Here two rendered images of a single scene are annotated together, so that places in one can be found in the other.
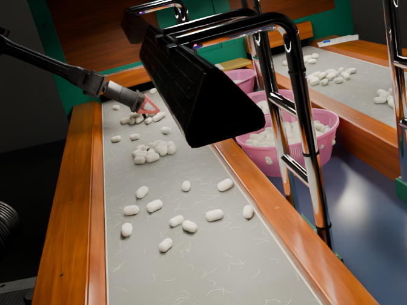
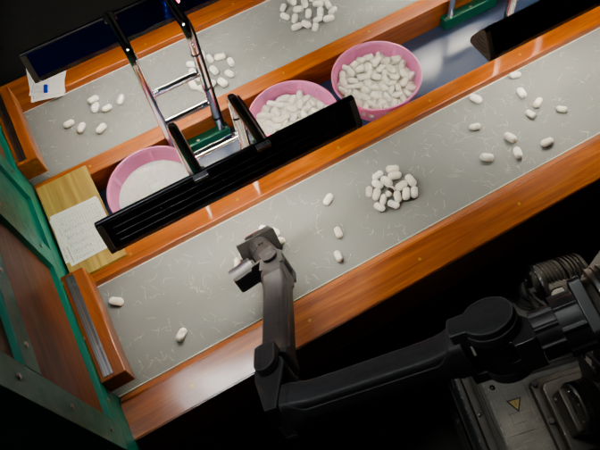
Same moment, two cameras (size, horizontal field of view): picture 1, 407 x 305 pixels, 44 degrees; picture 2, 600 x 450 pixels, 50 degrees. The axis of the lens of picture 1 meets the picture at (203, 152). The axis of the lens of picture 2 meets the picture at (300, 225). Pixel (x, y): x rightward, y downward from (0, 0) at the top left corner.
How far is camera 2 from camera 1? 227 cm
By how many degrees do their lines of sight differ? 78
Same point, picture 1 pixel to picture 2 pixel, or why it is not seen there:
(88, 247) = (581, 150)
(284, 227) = (542, 46)
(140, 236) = (548, 134)
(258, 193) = (501, 68)
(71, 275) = not seen: outside the picture
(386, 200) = (451, 35)
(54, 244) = (583, 177)
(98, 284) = not seen: outside the picture
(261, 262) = (565, 59)
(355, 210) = (464, 47)
